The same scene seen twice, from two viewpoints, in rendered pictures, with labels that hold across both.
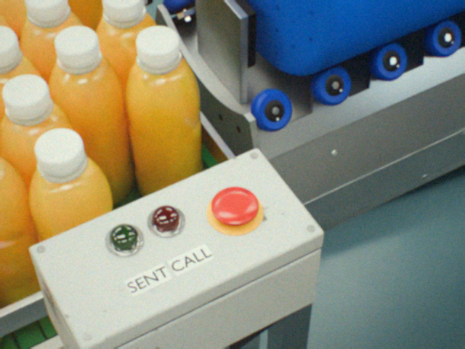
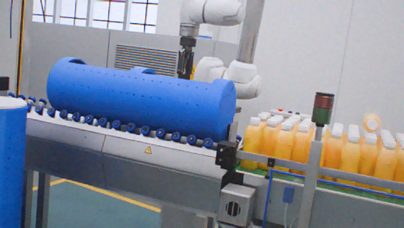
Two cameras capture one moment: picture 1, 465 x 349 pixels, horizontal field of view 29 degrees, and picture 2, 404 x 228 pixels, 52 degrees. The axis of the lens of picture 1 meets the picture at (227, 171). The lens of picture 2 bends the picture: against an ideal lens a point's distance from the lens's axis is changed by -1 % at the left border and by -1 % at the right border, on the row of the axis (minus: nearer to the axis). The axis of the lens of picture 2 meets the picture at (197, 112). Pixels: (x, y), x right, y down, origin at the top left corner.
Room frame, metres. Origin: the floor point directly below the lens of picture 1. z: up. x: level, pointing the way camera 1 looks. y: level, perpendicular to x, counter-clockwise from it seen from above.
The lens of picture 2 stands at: (2.08, 1.26, 1.34)
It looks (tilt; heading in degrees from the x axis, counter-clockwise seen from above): 8 degrees down; 228
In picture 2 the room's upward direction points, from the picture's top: 7 degrees clockwise
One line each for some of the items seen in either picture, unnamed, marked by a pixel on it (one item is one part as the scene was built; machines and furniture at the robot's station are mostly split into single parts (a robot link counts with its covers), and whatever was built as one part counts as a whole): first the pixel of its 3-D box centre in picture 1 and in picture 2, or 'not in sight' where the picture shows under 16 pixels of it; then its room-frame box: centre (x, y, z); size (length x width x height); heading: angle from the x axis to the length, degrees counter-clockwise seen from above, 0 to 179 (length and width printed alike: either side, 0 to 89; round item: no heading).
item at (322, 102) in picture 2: not in sight; (323, 102); (0.88, 0.51, 1.23); 0.06 x 0.06 x 0.04
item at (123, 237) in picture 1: (123, 236); not in sight; (0.39, 0.08, 1.11); 0.02 x 0.02 x 0.01
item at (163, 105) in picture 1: (165, 123); not in sight; (0.61, 0.06, 0.99); 0.07 x 0.07 x 0.19
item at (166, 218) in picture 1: (166, 217); not in sight; (0.41, 0.05, 1.11); 0.02 x 0.02 x 0.01
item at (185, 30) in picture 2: not in sight; (189, 31); (0.88, -0.22, 1.42); 0.09 x 0.09 x 0.06
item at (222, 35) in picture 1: (227, 33); (231, 136); (0.75, 0.00, 0.99); 0.10 x 0.02 x 0.12; 29
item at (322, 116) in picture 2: not in sight; (321, 115); (0.88, 0.51, 1.18); 0.06 x 0.06 x 0.05
